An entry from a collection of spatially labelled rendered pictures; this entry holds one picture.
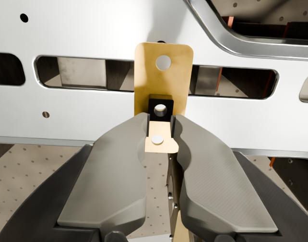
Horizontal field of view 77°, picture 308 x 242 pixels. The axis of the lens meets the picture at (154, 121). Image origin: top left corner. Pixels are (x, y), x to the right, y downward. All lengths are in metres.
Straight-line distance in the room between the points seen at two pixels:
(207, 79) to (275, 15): 0.27
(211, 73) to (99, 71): 0.19
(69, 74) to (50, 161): 0.52
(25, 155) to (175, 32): 0.64
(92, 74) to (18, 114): 0.09
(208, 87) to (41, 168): 0.60
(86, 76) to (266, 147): 0.22
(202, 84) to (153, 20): 0.18
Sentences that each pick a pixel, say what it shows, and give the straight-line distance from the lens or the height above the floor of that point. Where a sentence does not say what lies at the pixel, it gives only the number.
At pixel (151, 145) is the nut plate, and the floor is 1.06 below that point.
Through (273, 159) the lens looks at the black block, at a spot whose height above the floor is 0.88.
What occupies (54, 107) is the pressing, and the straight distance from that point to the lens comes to 0.24.
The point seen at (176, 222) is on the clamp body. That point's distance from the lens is 0.26.
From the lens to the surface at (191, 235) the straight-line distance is 0.23.
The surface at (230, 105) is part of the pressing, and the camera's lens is 0.22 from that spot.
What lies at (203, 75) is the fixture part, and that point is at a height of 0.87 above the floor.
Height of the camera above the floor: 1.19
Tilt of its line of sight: 62 degrees down
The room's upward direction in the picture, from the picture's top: 180 degrees counter-clockwise
